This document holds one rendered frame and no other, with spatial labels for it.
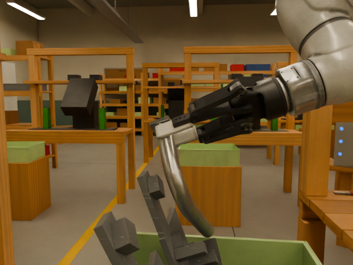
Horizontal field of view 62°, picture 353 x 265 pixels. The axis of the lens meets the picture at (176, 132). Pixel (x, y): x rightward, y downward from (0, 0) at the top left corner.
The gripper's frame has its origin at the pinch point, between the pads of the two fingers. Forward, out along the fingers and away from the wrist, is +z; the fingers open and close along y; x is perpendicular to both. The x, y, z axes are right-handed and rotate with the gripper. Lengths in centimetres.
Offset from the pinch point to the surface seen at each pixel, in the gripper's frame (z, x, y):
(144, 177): 7.5, 7.4, -0.1
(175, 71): 49, -583, -441
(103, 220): 9.0, 19.6, 11.8
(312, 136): -43, -32, -68
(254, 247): -6.2, 14.8, -30.7
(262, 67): -164, -543, -498
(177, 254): 7.1, 17.8, -11.6
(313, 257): -17.0, 20.9, -27.5
